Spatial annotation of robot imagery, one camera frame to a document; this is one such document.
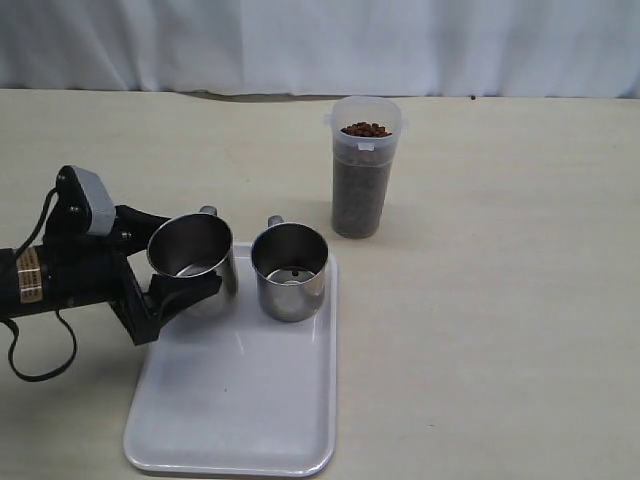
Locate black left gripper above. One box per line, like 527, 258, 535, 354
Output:
14, 165, 222, 345

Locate steel mug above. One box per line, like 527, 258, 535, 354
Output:
250, 215, 329, 322
147, 206, 238, 316

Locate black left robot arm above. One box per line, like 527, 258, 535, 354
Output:
1, 165, 222, 345

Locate white rectangular tray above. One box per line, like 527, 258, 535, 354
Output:
123, 243, 338, 477

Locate translucent plastic tall container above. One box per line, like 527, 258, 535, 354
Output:
326, 96, 403, 239

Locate white backdrop curtain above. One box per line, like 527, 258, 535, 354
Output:
1, 1, 639, 98

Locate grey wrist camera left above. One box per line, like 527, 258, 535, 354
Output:
72, 166, 116, 237

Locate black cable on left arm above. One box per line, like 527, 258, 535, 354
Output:
0, 187, 79, 384

